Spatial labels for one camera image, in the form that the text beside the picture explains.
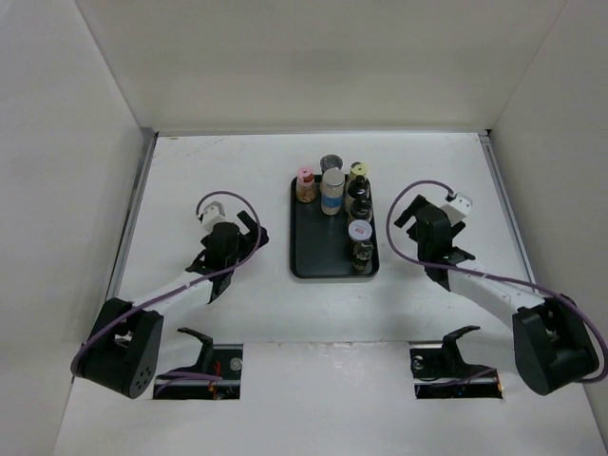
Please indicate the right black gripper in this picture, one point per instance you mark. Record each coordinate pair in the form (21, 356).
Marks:
(420, 201)

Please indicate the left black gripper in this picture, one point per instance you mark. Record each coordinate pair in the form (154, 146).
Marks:
(248, 239)

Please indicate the black knob cap bottle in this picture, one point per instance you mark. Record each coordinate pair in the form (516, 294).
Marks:
(361, 209)

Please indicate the tall dark pepper grinder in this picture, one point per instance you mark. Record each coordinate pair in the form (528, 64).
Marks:
(361, 256)

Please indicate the black cap spice bottle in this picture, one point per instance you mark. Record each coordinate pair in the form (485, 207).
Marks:
(358, 188)

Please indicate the pink cap spice bottle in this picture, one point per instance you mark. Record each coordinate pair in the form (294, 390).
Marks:
(305, 188)

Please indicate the silver lid blue label jar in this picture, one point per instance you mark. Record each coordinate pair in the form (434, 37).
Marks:
(332, 190)

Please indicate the yellow cap spice bottle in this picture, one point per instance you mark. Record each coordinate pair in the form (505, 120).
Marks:
(358, 169)

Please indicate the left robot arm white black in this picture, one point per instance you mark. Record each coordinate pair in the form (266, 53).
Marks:
(123, 348)

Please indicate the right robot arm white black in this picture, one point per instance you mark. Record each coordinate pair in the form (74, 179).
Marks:
(554, 342)

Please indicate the black plastic tray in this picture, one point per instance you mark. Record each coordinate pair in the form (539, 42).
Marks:
(320, 244)

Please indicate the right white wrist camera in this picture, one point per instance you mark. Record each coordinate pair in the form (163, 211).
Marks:
(457, 207)

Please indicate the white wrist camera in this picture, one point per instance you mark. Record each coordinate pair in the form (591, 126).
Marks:
(457, 207)
(211, 215)

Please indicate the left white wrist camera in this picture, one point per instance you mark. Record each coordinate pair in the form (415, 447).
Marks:
(211, 215)

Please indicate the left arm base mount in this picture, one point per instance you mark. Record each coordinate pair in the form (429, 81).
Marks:
(200, 369)

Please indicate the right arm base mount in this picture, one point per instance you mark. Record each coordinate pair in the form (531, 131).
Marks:
(440, 372)

